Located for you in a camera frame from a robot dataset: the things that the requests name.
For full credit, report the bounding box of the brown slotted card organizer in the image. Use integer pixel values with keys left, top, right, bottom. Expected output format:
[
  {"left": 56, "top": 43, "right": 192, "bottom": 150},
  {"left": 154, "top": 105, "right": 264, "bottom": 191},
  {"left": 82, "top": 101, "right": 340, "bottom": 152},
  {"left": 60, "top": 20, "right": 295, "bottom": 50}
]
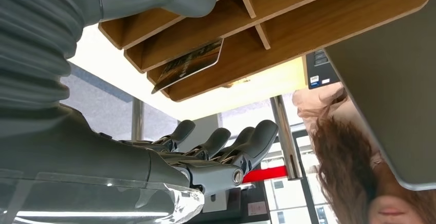
[{"left": 98, "top": 0, "right": 434, "bottom": 103}]

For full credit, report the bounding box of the chrome stanchion post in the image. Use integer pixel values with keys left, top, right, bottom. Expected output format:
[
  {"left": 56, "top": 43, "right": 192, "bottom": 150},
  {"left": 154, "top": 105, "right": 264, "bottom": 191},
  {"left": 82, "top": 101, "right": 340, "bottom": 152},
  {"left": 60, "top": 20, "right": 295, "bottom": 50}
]
[
  {"left": 270, "top": 95, "right": 303, "bottom": 181},
  {"left": 131, "top": 97, "right": 145, "bottom": 142}
]

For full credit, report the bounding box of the person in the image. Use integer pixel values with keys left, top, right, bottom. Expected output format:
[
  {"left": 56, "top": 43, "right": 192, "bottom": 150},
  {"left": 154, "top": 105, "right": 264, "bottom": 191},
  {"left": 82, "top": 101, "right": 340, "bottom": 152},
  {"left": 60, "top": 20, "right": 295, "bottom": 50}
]
[{"left": 292, "top": 82, "right": 436, "bottom": 224}]

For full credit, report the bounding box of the grey laptop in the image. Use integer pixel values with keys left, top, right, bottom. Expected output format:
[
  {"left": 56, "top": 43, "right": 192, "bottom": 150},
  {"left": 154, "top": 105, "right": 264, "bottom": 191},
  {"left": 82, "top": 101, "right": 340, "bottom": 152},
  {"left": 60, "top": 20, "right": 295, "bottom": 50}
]
[{"left": 302, "top": 0, "right": 436, "bottom": 192}]

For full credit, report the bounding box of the black window frame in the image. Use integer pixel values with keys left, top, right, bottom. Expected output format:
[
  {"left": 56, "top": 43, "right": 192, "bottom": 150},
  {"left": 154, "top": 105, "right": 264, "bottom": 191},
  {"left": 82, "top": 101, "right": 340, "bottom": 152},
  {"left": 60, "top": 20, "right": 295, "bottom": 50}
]
[{"left": 293, "top": 128, "right": 321, "bottom": 224}]

